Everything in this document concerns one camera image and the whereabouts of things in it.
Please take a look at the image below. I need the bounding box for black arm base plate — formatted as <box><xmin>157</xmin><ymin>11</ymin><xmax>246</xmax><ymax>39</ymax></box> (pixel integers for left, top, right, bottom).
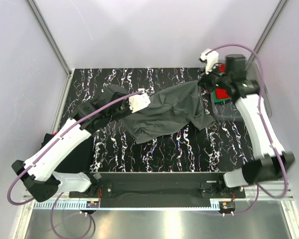
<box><xmin>68</xmin><ymin>171</ymin><xmax>245</xmax><ymax>209</ymax></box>

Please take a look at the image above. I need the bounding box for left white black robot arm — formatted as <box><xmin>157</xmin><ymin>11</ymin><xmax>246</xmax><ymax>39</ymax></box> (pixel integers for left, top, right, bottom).
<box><xmin>11</xmin><ymin>85</ymin><xmax>150</xmax><ymax>202</ymax></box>

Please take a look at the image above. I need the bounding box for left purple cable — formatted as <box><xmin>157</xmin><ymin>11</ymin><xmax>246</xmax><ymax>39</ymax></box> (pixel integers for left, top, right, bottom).
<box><xmin>6</xmin><ymin>90</ymin><xmax>145</xmax><ymax>237</ymax></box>

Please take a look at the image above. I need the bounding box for left white cable duct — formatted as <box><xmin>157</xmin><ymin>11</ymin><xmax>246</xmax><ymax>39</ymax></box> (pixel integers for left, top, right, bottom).
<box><xmin>34</xmin><ymin>200</ymin><xmax>95</xmax><ymax>210</ymax></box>

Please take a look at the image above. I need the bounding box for small connector board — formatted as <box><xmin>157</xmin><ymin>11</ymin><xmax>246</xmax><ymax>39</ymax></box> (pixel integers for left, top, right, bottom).
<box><xmin>86</xmin><ymin>201</ymin><xmax>100</xmax><ymax>208</ymax></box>
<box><xmin>219</xmin><ymin>201</ymin><xmax>236</xmax><ymax>215</ymax></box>

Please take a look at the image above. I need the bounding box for right white cable duct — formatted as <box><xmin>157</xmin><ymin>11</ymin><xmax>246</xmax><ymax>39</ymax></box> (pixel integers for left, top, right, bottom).
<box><xmin>210</xmin><ymin>199</ymin><xmax>221</xmax><ymax>211</ymax></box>

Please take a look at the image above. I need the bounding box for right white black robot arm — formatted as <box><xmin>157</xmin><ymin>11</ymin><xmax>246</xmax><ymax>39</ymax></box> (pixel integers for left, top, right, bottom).
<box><xmin>199</xmin><ymin>49</ymin><xmax>295</xmax><ymax>199</ymax></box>

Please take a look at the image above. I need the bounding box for front aluminium rail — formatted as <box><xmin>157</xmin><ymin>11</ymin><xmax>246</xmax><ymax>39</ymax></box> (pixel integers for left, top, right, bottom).
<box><xmin>22</xmin><ymin>180</ymin><xmax>295</xmax><ymax>201</ymax></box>

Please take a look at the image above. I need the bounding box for left aluminium frame post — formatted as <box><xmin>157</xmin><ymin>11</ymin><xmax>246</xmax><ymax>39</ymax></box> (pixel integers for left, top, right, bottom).
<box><xmin>25</xmin><ymin>0</ymin><xmax>72</xmax><ymax>77</ymax></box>

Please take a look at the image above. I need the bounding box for clear plastic bin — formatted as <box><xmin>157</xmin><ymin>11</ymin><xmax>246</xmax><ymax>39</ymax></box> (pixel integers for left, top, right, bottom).
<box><xmin>211</xmin><ymin>63</ymin><xmax>261</xmax><ymax>121</ymax></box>

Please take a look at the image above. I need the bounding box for right small connector board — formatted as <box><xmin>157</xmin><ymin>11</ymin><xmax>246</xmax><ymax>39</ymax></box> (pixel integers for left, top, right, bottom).
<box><xmin>219</xmin><ymin>201</ymin><xmax>236</xmax><ymax>215</ymax></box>

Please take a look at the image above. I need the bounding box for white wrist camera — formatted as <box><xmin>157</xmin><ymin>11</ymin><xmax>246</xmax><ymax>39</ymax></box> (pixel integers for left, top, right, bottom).
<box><xmin>129</xmin><ymin>88</ymin><xmax>150</xmax><ymax>113</ymax></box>
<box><xmin>199</xmin><ymin>48</ymin><xmax>219</xmax><ymax>75</ymax></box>

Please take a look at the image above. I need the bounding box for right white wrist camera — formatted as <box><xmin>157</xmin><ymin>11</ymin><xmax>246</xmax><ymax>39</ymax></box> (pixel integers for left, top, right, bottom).
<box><xmin>199</xmin><ymin>48</ymin><xmax>219</xmax><ymax>75</ymax></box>

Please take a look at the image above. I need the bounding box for left small connector board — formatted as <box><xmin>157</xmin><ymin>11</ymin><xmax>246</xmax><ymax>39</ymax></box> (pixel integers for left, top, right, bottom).
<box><xmin>86</xmin><ymin>201</ymin><xmax>100</xmax><ymax>208</ymax></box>

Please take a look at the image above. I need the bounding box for black folded t shirt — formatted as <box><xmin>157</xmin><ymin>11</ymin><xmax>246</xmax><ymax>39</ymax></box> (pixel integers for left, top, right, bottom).
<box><xmin>54</xmin><ymin>137</ymin><xmax>94</xmax><ymax>173</ymax></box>

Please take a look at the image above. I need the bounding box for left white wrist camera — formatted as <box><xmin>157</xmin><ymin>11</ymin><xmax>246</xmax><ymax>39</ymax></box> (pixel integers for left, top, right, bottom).
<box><xmin>129</xmin><ymin>88</ymin><xmax>150</xmax><ymax>113</ymax></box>

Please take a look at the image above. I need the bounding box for white cable duct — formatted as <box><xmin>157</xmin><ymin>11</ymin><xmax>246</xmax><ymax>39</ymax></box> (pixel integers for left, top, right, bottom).
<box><xmin>34</xmin><ymin>200</ymin><xmax>95</xmax><ymax>210</ymax></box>
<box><xmin>210</xmin><ymin>199</ymin><xmax>221</xmax><ymax>211</ymax></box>

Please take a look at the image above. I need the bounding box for right aluminium frame post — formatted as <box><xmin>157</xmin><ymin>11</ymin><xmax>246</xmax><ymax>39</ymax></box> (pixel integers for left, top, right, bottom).
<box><xmin>253</xmin><ymin>0</ymin><xmax>289</xmax><ymax>54</ymax></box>

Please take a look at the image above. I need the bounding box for black marble pattern mat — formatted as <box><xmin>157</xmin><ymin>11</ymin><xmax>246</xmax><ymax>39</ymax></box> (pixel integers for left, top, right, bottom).
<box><xmin>60</xmin><ymin>68</ymin><xmax>254</xmax><ymax>173</ymax></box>

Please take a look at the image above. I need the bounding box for red t shirt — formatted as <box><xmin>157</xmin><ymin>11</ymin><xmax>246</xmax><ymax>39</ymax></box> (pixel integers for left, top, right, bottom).
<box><xmin>214</xmin><ymin>63</ymin><xmax>231</xmax><ymax>102</ymax></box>

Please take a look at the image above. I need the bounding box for grey t shirt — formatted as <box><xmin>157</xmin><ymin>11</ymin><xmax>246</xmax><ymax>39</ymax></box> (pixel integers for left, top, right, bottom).
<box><xmin>121</xmin><ymin>81</ymin><xmax>215</xmax><ymax>144</ymax></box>

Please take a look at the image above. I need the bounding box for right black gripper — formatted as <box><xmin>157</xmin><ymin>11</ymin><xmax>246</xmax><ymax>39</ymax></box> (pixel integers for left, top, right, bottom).
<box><xmin>197</xmin><ymin>62</ymin><xmax>231</xmax><ymax>94</ymax></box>

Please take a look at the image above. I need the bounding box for aluminium frame post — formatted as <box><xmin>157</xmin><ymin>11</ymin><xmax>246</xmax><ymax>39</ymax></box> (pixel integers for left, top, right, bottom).
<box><xmin>253</xmin><ymin>0</ymin><xmax>289</xmax><ymax>54</ymax></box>
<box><xmin>25</xmin><ymin>0</ymin><xmax>72</xmax><ymax>77</ymax></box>

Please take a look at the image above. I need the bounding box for green t shirt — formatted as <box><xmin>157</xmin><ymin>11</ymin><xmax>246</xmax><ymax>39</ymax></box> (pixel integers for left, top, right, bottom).
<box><xmin>211</xmin><ymin>89</ymin><xmax>231</xmax><ymax>103</ymax></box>

